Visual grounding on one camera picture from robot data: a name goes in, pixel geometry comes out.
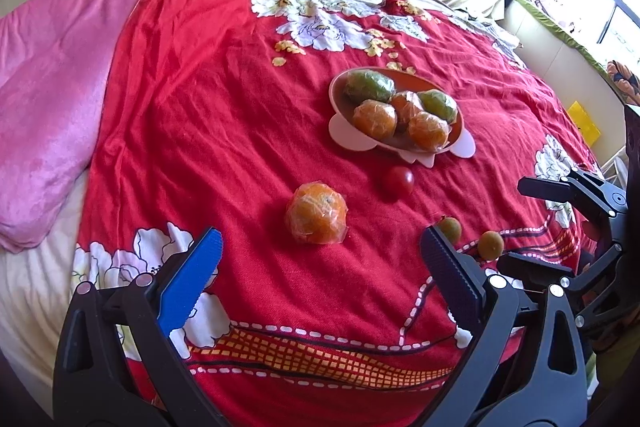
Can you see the pink plush blanket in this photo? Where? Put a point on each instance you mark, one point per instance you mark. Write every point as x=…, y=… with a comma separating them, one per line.
x=50, y=57

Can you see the green fruit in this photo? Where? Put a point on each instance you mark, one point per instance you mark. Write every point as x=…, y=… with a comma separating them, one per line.
x=440, y=104
x=369, y=86

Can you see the olive green cloth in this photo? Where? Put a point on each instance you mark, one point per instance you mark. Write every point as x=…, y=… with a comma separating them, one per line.
x=617, y=382

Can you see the small brown-green longan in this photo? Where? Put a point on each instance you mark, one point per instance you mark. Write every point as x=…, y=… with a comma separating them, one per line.
x=490, y=245
x=449, y=229

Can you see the green-edged bench cushion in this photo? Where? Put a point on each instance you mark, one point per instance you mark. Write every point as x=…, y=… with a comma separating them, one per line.
x=560, y=32

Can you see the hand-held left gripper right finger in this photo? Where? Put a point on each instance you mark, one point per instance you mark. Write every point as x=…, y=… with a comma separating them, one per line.
x=450, y=277

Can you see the large orange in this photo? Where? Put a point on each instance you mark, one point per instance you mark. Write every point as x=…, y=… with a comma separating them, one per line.
x=316, y=213

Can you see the red tomato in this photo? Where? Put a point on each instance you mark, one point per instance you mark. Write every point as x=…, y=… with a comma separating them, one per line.
x=398, y=181

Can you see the yellow bag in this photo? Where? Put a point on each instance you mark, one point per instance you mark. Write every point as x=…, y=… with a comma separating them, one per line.
x=584, y=122

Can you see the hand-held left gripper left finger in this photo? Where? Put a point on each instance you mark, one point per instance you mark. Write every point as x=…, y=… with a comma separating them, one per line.
x=192, y=277

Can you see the white window bench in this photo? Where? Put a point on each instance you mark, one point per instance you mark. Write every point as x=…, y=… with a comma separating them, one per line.
x=550, y=57

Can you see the white ribbed mattress pad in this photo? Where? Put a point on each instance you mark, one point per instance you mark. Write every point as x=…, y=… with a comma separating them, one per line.
x=35, y=297

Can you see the white striped cloth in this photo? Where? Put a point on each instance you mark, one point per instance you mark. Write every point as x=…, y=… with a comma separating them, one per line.
x=492, y=32

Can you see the orange black patterned cushion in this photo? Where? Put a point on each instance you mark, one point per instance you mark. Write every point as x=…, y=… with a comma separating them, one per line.
x=625, y=79

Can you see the red floral blanket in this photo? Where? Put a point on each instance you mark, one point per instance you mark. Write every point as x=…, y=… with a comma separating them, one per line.
x=210, y=107

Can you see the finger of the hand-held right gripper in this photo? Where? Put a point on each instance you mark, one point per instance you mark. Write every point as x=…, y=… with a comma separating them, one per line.
x=550, y=188
x=530, y=269

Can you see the pink footed bowl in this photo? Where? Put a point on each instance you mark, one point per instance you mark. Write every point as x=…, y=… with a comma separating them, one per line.
x=350, y=138

